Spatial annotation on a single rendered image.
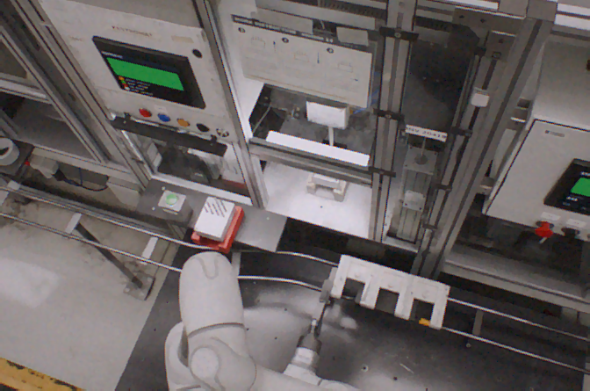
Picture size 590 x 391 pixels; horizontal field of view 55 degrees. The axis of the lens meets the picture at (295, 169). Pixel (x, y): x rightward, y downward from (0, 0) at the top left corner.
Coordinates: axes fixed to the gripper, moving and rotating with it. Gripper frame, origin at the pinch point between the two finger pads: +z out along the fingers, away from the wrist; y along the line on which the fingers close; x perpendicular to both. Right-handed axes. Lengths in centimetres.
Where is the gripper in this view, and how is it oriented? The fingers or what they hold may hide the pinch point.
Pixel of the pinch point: (326, 290)
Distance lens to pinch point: 194.2
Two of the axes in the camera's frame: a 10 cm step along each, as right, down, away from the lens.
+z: 3.2, -8.5, 4.3
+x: -9.5, -2.4, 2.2
